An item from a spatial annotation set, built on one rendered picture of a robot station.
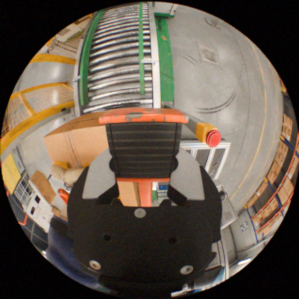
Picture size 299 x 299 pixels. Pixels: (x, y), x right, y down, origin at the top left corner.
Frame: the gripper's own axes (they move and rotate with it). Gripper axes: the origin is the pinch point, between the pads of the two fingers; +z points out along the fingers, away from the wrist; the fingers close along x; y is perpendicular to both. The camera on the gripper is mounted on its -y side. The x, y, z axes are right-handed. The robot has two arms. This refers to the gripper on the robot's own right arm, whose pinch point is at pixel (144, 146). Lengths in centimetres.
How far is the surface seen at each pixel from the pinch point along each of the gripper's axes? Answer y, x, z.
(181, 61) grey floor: -63, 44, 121
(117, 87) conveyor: -16, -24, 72
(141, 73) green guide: -23, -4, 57
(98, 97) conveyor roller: -10, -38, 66
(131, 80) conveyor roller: -20, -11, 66
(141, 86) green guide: -14, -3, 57
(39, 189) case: 93, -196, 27
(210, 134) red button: 4.5, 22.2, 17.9
